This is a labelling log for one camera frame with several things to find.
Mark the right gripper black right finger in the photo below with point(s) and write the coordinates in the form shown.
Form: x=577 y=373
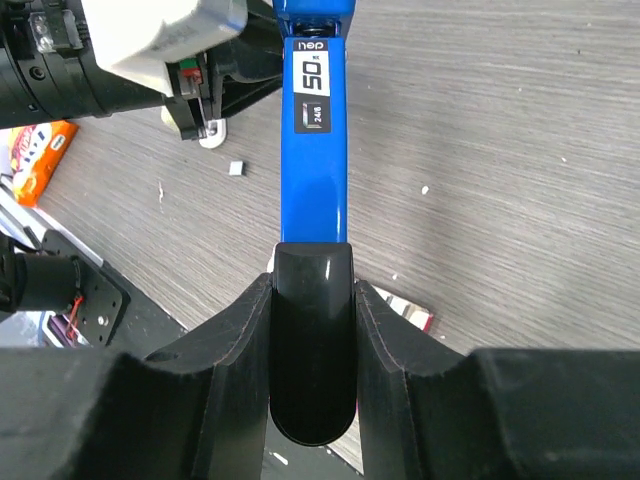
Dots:
x=428 y=412

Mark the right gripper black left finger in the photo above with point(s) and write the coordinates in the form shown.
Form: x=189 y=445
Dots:
x=194 y=409

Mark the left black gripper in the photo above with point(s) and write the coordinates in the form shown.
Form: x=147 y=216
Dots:
x=228 y=78

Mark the white beige stapler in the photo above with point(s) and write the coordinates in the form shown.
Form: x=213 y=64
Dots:
x=216 y=130

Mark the small grey staple strip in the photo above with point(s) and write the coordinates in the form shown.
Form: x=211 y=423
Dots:
x=237 y=168

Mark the blue stapler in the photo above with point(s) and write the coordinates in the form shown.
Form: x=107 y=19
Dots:
x=313 y=352

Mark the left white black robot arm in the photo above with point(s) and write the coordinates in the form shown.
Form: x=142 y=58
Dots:
x=49 y=71

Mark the red white staple box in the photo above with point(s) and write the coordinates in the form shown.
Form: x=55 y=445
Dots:
x=418 y=316

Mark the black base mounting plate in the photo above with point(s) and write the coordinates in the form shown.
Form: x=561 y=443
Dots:
x=55 y=294

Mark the colourful snack packet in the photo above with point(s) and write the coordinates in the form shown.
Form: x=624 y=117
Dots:
x=35 y=151

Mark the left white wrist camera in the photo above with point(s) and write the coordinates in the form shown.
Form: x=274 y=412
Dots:
x=138 y=39

